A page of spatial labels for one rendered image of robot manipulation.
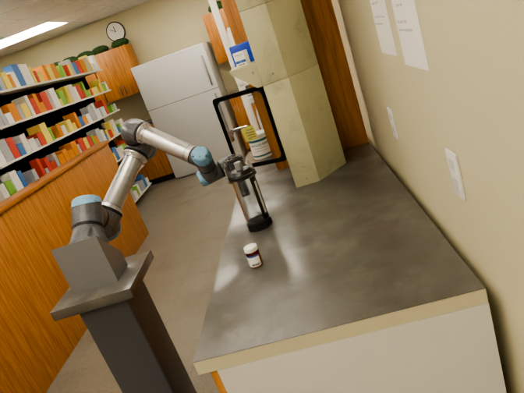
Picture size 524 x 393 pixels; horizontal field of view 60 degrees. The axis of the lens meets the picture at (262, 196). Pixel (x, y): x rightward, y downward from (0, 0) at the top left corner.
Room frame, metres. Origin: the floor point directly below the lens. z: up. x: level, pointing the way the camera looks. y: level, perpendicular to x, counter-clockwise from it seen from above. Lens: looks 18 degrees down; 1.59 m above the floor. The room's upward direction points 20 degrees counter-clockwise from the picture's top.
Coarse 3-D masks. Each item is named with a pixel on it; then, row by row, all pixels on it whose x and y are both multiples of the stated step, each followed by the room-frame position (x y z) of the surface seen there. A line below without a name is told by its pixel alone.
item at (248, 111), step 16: (240, 96) 2.31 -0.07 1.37; (256, 96) 2.27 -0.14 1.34; (224, 112) 2.37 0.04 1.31; (240, 112) 2.32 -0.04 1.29; (256, 112) 2.28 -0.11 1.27; (240, 128) 2.34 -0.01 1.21; (256, 128) 2.30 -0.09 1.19; (272, 128) 2.25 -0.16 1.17; (240, 144) 2.36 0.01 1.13; (256, 144) 2.31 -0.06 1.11; (272, 144) 2.27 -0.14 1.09; (256, 160) 2.33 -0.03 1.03
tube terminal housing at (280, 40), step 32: (288, 0) 1.99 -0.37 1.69; (256, 32) 1.92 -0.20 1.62; (288, 32) 1.96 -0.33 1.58; (256, 64) 1.93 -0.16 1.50; (288, 64) 1.93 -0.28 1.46; (288, 96) 1.92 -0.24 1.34; (320, 96) 2.01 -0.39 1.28; (288, 128) 1.92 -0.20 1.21; (320, 128) 1.97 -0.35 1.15; (288, 160) 1.93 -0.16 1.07; (320, 160) 1.94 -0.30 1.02
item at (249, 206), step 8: (240, 176) 1.60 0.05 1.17; (232, 184) 1.63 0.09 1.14; (240, 184) 1.60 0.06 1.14; (248, 184) 1.60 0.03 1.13; (240, 192) 1.60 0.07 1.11; (248, 192) 1.60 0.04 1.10; (240, 200) 1.62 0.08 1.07; (248, 200) 1.60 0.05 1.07; (256, 200) 1.60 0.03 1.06; (248, 208) 1.60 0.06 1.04; (256, 208) 1.60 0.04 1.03; (248, 216) 1.61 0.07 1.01; (256, 216) 1.60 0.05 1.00; (248, 224) 1.62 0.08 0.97; (256, 224) 1.60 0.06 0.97
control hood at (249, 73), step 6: (246, 66) 1.94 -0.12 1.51; (252, 66) 1.93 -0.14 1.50; (234, 72) 1.94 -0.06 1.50; (240, 72) 1.94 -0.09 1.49; (246, 72) 1.94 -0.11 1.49; (252, 72) 1.93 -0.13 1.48; (240, 78) 1.94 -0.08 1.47; (246, 78) 1.94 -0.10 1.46; (252, 78) 1.94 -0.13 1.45; (258, 78) 1.93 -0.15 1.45; (252, 84) 1.94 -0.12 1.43; (258, 84) 1.93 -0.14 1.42
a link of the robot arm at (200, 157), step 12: (132, 120) 2.02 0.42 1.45; (132, 132) 1.97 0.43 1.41; (144, 132) 1.96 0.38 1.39; (156, 132) 1.95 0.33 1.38; (156, 144) 1.92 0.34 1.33; (168, 144) 1.89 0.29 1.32; (180, 144) 1.87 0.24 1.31; (180, 156) 1.86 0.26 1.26; (192, 156) 1.80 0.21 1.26; (204, 156) 1.79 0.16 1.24; (204, 168) 1.82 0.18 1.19
